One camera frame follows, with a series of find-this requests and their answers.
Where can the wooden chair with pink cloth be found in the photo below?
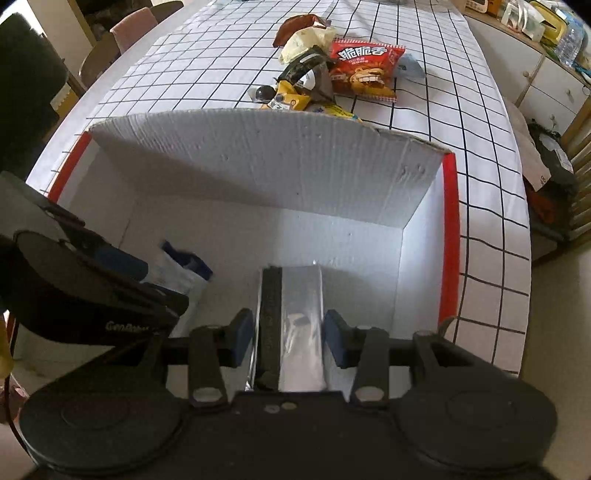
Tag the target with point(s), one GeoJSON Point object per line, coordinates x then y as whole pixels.
{"type": "Point", "coordinates": [122, 36]}

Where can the light blue snack packet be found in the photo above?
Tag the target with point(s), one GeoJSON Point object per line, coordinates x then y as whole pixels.
{"type": "Point", "coordinates": [408, 67]}

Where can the silver snack packet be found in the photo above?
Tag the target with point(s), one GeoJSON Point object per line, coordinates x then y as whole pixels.
{"type": "Point", "coordinates": [287, 349]}

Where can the round black jelly cup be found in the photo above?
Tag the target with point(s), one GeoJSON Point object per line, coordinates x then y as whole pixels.
{"type": "Point", "coordinates": [261, 94]}

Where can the black bag on chair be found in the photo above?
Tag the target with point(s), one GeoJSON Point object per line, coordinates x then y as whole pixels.
{"type": "Point", "coordinates": [552, 155]}

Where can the white sideboard cabinet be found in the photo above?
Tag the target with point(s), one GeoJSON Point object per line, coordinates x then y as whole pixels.
{"type": "Point", "coordinates": [544, 90]}

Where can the white red cardboard box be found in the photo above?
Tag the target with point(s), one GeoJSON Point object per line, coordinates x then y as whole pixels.
{"type": "Point", "coordinates": [246, 189]}

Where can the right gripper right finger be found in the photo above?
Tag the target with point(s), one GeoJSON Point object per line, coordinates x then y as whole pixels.
{"type": "Point", "coordinates": [366, 350]}

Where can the beige clothes pile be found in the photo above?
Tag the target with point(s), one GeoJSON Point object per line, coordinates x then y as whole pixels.
{"type": "Point", "coordinates": [533, 168]}

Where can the dark red snack packet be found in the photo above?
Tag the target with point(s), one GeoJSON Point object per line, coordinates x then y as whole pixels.
{"type": "Point", "coordinates": [297, 23]}

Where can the white grid tablecloth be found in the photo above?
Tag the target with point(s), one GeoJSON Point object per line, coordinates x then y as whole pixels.
{"type": "Point", "coordinates": [209, 53]}

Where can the cream snack packet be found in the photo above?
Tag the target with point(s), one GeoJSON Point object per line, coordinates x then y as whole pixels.
{"type": "Point", "coordinates": [305, 39]}

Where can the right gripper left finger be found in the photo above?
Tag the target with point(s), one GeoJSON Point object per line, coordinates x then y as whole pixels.
{"type": "Point", "coordinates": [209, 349]}

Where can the yellow tissue box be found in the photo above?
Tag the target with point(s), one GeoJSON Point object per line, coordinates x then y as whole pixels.
{"type": "Point", "coordinates": [554, 25]}

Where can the clear water bottle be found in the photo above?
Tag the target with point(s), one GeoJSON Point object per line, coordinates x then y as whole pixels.
{"type": "Point", "coordinates": [570, 43]}

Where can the black snack packet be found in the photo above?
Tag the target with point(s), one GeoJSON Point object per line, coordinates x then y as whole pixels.
{"type": "Point", "coordinates": [309, 74]}

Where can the white blue snack packet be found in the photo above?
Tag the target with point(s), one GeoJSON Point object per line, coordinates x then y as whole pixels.
{"type": "Point", "coordinates": [182, 272]}

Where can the red chips bag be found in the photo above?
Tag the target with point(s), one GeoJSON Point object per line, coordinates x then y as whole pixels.
{"type": "Point", "coordinates": [364, 68]}

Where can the yellow snack packet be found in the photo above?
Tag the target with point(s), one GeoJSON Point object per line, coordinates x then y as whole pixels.
{"type": "Point", "coordinates": [287, 98]}

